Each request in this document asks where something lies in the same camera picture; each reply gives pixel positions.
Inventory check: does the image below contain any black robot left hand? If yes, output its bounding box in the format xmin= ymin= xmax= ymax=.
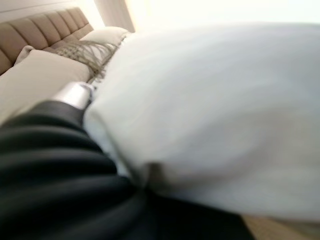
xmin=0 ymin=81 xmax=256 ymax=240

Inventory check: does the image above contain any white duvet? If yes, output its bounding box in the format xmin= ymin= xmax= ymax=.
xmin=83 ymin=22 xmax=320 ymax=221

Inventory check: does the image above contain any beige bed pillow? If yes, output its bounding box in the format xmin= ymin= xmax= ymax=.
xmin=0 ymin=46 xmax=92 ymax=126
xmin=79 ymin=26 xmax=132 ymax=48

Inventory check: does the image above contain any macrame fringed cushion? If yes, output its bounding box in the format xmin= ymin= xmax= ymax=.
xmin=43 ymin=39 xmax=123 ymax=81

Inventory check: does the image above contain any sheer pale curtain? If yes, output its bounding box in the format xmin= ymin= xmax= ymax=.
xmin=93 ymin=0 xmax=137 ymax=33

